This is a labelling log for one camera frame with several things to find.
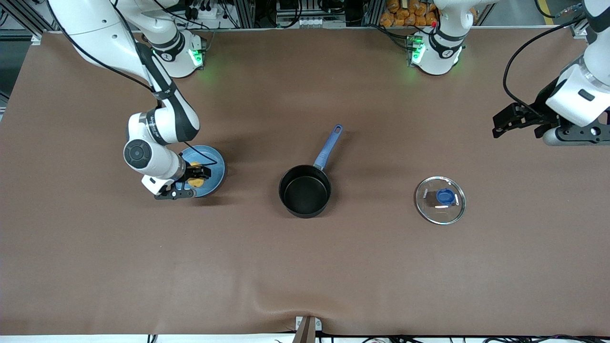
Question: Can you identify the yellow potato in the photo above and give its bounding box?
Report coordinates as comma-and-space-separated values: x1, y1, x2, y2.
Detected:
187, 162, 207, 188

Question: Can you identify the blue plate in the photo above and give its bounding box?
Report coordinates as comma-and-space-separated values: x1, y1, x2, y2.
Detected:
179, 145, 226, 198

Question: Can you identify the orange toy food pile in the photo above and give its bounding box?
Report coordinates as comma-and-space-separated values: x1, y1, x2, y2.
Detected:
380, 0, 439, 27

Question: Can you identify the white power strip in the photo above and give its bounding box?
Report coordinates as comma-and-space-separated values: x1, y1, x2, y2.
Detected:
183, 0, 225, 20

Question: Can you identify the brown table mat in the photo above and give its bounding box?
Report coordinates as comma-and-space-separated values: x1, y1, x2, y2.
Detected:
0, 26, 610, 336

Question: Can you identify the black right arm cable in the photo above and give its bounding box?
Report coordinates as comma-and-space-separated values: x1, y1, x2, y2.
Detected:
47, 0, 219, 168

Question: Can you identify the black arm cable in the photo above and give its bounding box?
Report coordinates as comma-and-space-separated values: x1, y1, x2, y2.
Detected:
47, 0, 219, 168
503, 12, 588, 120

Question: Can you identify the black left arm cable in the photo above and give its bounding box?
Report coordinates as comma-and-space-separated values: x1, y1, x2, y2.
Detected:
503, 12, 588, 120

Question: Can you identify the aluminium frame profile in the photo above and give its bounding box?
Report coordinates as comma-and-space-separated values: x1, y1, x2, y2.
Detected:
7, 0, 48, 44
569, 17, 588, 40

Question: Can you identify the black pot with blue handle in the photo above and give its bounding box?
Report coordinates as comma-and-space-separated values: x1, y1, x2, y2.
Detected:
278, 124, 344, 219

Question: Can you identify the aluminium frame post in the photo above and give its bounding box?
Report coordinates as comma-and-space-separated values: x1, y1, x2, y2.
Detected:
235, 0, 259, 28

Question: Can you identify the metal camera pole bracket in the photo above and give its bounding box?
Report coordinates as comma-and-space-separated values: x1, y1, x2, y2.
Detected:
295, 315, 323, 343

